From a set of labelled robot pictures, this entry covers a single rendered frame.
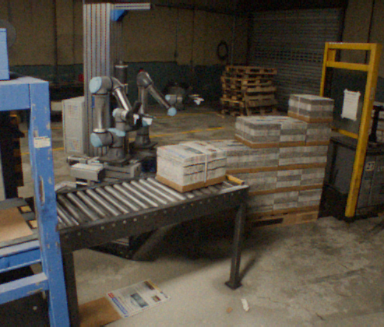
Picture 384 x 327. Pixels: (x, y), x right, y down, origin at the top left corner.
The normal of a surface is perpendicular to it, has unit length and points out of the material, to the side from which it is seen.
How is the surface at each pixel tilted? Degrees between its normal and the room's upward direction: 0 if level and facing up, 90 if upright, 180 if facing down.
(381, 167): 90
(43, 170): 90
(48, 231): 90
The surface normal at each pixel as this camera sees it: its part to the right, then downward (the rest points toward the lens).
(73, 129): -0.32, 0.27
